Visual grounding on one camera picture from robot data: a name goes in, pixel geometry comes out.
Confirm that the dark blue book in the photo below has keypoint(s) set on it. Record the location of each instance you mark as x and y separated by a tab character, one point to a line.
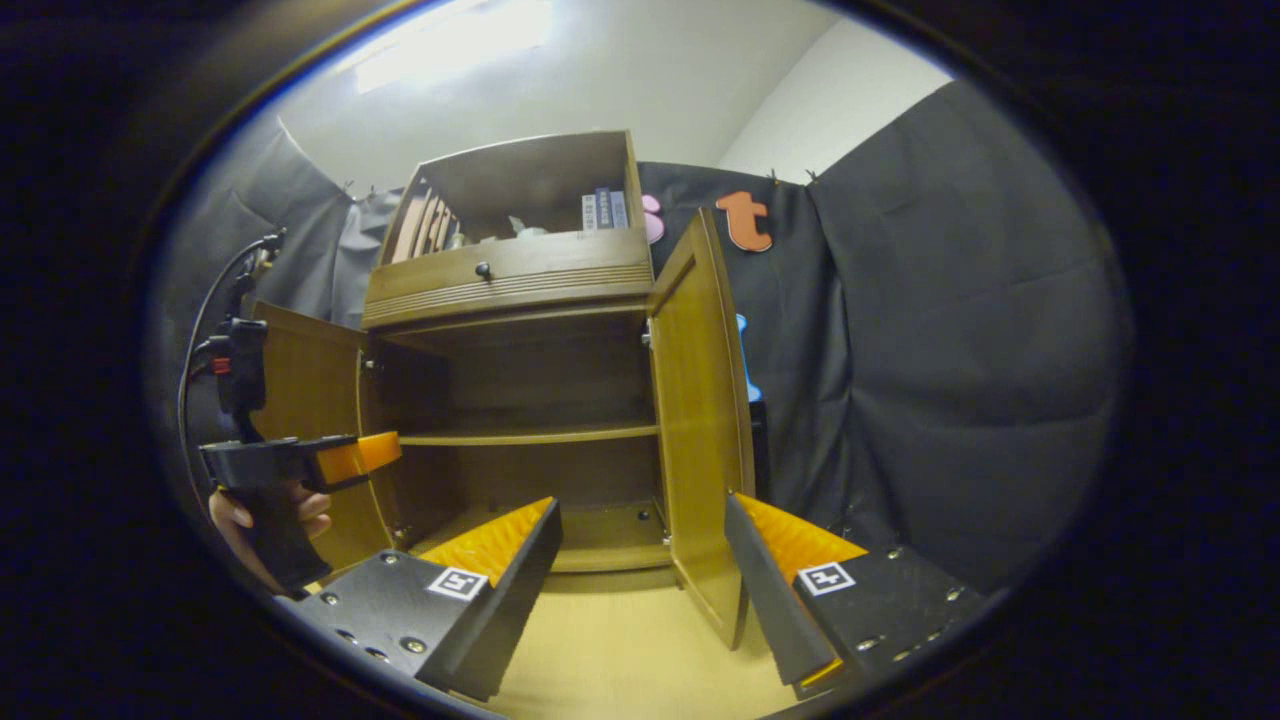
603	208

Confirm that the wooden cabinet door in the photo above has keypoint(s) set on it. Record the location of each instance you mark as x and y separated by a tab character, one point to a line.
300	390
700	420

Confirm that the white book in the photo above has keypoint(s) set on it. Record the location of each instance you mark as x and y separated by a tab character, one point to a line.
589	214

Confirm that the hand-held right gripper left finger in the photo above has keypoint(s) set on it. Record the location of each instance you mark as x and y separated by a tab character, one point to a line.
510	610

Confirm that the metal door hinge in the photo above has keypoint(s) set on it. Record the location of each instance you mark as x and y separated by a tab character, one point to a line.
646	335
664	520

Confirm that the wooden shoe cabinet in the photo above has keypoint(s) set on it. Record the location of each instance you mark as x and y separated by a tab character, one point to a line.
540	380

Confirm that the white crumpled ornament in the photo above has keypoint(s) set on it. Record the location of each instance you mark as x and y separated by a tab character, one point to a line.
525	230

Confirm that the pinkish leaning books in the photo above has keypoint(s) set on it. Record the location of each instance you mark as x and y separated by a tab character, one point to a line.
415	230

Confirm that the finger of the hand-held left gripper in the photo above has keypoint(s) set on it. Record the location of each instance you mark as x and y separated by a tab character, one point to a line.
360	458

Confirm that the black backdrop cloth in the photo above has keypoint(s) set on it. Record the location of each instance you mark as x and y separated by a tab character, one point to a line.
950	350

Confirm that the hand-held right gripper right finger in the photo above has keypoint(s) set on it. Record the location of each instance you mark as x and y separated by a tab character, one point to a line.
775	610

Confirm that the wooden drawer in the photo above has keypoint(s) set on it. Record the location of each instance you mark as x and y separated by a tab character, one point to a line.
560	262

